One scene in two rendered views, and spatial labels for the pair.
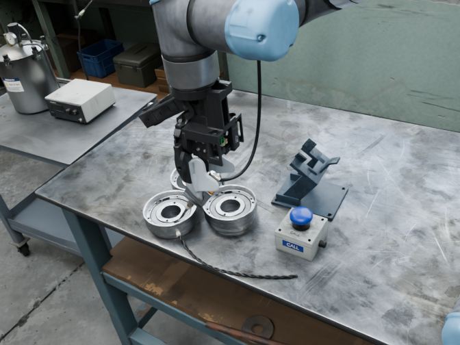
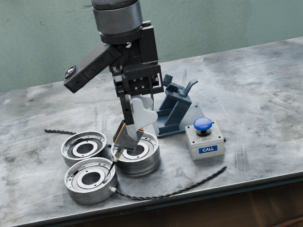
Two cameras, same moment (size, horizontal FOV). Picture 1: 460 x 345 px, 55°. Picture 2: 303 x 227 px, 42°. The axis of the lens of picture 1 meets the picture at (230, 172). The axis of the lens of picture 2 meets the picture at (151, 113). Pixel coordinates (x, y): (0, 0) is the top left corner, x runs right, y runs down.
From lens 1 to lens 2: 0.40 m
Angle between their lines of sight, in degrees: 31
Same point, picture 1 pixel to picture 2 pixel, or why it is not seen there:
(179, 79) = (123, 23)
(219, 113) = (153, 45)
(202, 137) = (145, 71)
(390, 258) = (266, 127)
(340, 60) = (68, 58)
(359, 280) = (263, 147)
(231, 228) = (151, 163)
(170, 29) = not seen: outside the picture
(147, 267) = not seen: outside the picture
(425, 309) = not seen: outside the picture
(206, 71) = (140, 11)
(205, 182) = (144, 117)
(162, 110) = (95, 65)
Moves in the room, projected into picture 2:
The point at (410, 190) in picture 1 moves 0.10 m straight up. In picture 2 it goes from (235, 89) to (233, 56)
